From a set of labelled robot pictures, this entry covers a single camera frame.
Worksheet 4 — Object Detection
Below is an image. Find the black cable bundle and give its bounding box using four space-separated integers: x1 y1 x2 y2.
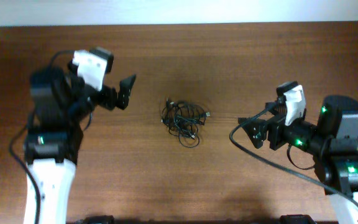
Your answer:
160 98 211 149

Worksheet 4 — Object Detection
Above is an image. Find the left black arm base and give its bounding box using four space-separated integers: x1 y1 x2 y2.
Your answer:
73 215 114 224

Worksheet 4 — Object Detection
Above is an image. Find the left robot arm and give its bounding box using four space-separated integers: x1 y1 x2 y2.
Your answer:
23 66 136 223

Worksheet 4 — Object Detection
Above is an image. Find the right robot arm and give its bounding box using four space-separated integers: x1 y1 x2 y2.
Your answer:
229 95 358 223

